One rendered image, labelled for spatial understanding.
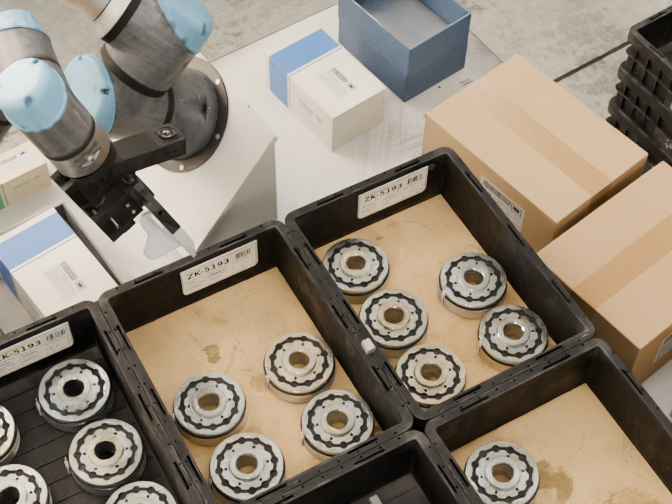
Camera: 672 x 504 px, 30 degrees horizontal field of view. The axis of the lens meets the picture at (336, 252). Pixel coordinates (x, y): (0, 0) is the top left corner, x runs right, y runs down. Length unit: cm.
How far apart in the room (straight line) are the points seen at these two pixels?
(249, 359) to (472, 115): 58
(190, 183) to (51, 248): 24
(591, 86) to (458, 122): 133
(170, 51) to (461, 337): 60
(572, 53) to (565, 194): 148
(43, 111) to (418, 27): 107
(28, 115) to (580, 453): 89
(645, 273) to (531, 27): 166
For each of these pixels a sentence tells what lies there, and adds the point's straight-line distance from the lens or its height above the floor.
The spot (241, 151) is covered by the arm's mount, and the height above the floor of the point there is 92.
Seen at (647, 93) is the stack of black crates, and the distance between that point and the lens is 274.
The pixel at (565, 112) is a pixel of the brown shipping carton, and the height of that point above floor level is 86.
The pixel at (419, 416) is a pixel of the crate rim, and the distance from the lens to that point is 170.
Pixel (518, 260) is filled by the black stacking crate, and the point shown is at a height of 90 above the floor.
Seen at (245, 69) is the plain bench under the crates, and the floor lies 70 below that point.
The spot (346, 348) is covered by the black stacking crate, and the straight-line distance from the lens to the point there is 179.
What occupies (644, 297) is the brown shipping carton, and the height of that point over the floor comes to 86.
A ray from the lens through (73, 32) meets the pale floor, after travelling 352.
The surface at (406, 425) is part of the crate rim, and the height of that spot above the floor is 93.
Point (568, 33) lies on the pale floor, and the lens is 354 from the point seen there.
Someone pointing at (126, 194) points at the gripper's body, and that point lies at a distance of 160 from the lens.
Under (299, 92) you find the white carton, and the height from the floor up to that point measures 77.
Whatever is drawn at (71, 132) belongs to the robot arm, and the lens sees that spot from 150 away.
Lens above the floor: 242
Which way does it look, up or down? 54 degrees down
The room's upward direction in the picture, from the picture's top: 2 degrees clockwise
